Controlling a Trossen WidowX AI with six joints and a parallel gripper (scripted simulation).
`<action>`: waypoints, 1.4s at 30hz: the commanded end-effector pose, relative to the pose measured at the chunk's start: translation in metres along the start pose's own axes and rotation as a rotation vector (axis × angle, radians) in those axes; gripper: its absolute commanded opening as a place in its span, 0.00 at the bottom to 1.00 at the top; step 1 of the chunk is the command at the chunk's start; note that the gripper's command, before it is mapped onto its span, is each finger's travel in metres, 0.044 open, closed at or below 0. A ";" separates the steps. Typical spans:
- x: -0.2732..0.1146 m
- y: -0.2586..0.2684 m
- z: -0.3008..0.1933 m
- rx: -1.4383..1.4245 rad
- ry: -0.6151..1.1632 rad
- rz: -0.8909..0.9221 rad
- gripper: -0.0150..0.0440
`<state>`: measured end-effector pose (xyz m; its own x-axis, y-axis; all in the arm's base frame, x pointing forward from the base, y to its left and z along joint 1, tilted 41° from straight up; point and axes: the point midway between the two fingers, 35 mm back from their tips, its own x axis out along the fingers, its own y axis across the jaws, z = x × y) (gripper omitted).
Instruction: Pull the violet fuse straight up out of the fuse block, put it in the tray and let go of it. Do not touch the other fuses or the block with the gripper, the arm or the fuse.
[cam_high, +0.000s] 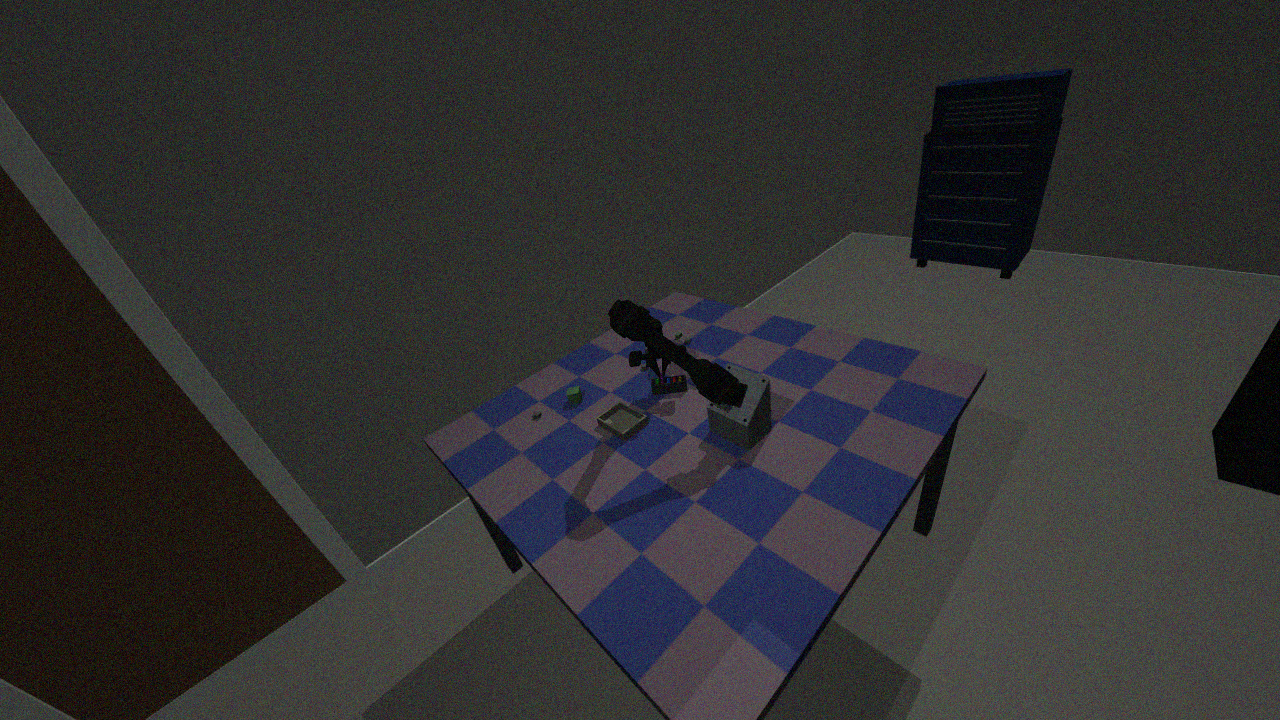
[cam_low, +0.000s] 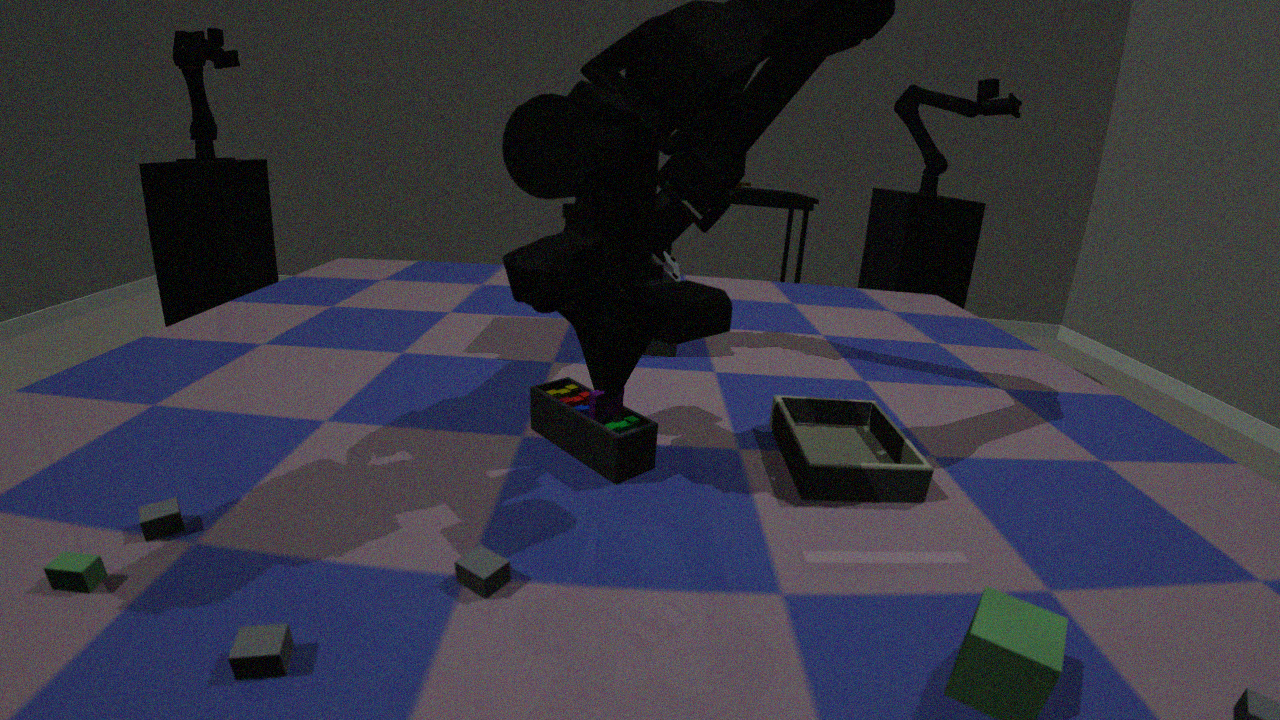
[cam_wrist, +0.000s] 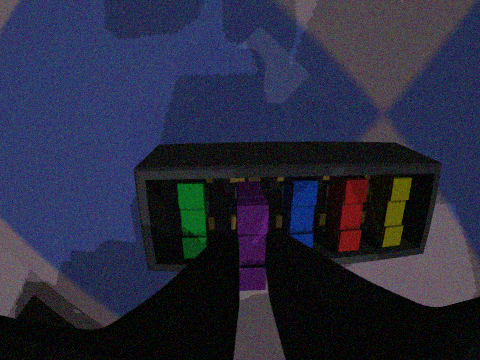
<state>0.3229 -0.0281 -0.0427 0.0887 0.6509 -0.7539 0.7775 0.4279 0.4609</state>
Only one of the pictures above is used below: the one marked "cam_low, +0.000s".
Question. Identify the green cube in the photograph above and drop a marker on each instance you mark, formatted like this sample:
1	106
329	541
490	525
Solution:
1010	658

